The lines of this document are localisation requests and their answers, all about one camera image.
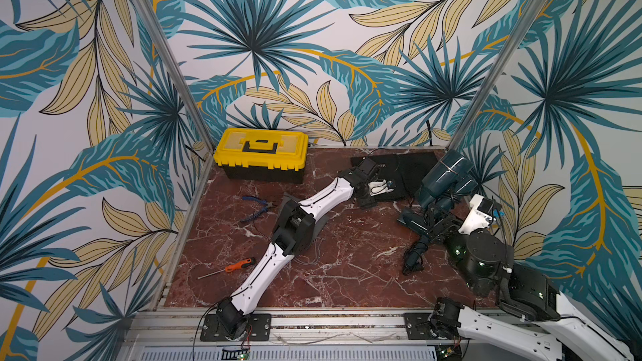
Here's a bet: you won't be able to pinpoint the black hair dryer bag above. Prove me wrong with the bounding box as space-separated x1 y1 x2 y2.
369 151 438 202

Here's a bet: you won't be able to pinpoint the dark green hair dryer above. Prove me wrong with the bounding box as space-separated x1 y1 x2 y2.
397 208 431 236
402 150 476 276

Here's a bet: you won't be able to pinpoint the grey fabric drawstring pouch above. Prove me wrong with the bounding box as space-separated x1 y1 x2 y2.
279 192 329 246

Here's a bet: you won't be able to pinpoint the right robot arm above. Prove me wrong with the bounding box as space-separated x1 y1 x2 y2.
422 207 641 360

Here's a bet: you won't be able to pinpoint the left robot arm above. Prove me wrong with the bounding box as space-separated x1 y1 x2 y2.
215 158 388 340

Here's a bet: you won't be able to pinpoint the yellow and black toolbox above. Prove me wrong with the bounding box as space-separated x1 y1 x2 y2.
213 128 309 184

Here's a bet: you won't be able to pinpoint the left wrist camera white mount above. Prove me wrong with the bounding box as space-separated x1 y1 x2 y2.
368 180 396 197

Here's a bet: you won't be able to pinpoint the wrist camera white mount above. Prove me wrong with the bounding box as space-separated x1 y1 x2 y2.
458 194 502 235
368 180 396 197

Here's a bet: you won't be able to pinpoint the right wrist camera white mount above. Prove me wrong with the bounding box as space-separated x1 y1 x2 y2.
458 194 502 235

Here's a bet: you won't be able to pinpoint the blue handled cutting pliers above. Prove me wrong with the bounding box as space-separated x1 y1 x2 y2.
239 195 276 226

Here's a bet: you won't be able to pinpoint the orange handled screwdriver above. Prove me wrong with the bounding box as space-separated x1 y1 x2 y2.
197 257 257 280

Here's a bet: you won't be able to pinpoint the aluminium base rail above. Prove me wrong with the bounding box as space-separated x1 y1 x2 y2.
114 305 533 361

